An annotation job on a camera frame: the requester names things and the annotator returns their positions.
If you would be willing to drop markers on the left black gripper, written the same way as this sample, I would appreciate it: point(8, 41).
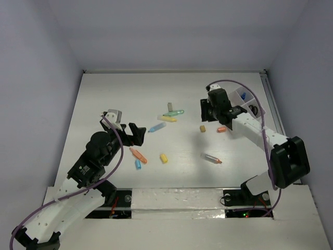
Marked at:
point(138, 133)

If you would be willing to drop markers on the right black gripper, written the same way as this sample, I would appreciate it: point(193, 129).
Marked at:
point(206, 103)

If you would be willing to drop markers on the brown eraser block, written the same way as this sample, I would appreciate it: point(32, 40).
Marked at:
point(202, 129)

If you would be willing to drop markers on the black scissors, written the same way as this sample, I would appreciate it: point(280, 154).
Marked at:
point(254, 109)

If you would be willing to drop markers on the grey orange-tipped marker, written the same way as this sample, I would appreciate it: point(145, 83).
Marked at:
point(210, 158)

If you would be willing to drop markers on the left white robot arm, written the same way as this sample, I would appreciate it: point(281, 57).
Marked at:
point(85, 188)

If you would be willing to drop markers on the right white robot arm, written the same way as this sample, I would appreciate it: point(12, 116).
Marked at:
point(287, 157)

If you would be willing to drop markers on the orange highlighter pen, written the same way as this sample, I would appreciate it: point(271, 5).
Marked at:
point(138, 155)

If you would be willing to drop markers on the blue highlighter pen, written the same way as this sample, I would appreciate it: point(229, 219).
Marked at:
point(157, 127)

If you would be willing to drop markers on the green highlighter pen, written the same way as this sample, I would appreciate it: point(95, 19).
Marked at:
point(174, 113)

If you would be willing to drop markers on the blue pen cap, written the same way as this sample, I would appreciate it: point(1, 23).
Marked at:
point(138, 164)

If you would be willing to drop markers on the yellow highlighter pen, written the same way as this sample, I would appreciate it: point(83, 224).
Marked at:
point(166, 118)

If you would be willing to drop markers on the yellow pen cap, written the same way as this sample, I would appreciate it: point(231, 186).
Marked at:
point(163, 158)

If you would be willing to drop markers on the white four-compartment organizer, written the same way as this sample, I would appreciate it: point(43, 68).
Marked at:
point(235, 100)

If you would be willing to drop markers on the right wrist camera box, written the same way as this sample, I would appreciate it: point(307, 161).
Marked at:
point(212, 86)

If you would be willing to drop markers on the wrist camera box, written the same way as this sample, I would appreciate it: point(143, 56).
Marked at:
point(212, 86)
point(114, 117)

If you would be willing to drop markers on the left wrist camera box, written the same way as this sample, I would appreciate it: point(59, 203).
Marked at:
point(114, 117)

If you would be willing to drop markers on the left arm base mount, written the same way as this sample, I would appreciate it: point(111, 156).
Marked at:
point(120, 208)

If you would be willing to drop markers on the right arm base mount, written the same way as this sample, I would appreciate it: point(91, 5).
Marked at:
point(241, 203)

